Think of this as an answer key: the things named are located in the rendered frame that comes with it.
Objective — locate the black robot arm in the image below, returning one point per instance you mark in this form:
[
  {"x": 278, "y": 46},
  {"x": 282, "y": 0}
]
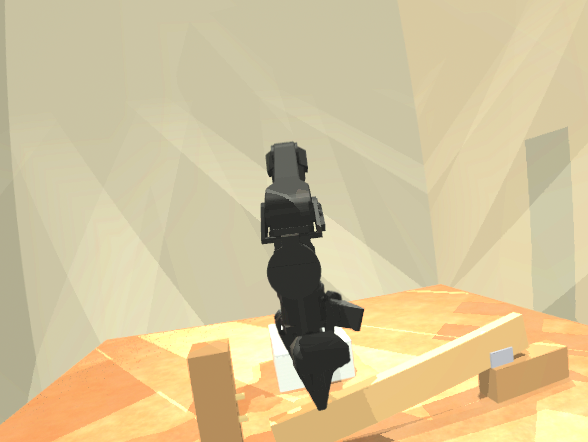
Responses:
[{"x": 294, "y": 270}]

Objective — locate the long wooden rail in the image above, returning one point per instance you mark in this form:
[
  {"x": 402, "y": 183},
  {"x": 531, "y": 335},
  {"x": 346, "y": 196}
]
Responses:
[{"x": 370, "y": 401}]

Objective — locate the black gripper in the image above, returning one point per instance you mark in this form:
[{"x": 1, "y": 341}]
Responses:
[{"x": 315, "y": 355}]

